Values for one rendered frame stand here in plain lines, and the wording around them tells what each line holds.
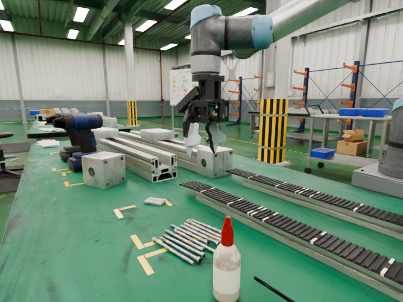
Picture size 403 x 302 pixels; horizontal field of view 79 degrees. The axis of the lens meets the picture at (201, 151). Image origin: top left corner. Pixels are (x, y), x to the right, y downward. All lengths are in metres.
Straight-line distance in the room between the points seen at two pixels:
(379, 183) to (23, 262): 0.89
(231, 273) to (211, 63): 0.45
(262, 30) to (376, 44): 8.33
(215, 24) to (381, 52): 8.27
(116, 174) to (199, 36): 0.49
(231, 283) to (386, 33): 8.71
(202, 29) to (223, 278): 0.51
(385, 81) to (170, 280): 8.43
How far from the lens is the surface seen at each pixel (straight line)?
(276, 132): 4.15
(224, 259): 0.35
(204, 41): 0.62
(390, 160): 0.92
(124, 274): 0.45
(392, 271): 0.46
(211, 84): 0.60
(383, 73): 8.69
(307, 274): 0.46
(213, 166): 0.86
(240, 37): 0.63
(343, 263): 0.49
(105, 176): 0.82
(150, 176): 0.84
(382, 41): 8.86
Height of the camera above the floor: 1.04
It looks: 11 degrees down
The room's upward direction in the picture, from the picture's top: straight up
